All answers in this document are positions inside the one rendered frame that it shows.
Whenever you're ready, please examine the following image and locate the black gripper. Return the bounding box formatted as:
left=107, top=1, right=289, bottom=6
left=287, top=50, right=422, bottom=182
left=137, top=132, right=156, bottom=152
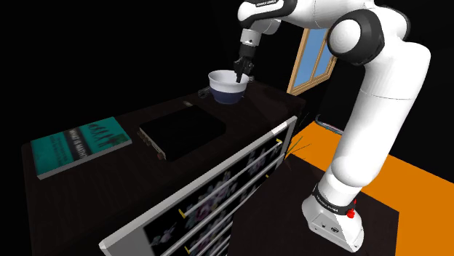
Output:
left=233, top=43, right=256, bottom=84

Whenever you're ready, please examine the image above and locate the white and navy bowl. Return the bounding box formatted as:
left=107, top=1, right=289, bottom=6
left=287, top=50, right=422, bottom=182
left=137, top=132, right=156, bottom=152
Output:
left=207, top=69, right=250, bottom=105

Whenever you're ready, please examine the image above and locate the wooden framed window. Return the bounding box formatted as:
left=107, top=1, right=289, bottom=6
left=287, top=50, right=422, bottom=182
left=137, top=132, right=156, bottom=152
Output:
left=286, top=27, right=338, bottom=97

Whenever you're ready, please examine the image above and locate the black flat electronic box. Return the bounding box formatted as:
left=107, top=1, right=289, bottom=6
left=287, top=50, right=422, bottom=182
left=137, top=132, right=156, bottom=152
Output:
left=137, top=105, right=228, bottom=162

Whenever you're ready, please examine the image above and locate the dark robot stand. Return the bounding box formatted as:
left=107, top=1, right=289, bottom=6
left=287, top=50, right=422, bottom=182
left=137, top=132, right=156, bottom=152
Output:
left=232, top=154, right=400, bottom=256

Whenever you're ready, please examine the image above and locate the teal book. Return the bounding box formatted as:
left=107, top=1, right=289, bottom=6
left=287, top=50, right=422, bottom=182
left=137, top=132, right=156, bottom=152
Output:
left=30, top=116, right=133, bottom=180

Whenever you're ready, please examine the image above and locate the dark chest of drawers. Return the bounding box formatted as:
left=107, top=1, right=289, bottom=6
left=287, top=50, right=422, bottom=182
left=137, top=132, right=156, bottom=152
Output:
left=20, top=79, right=307, bottom=256

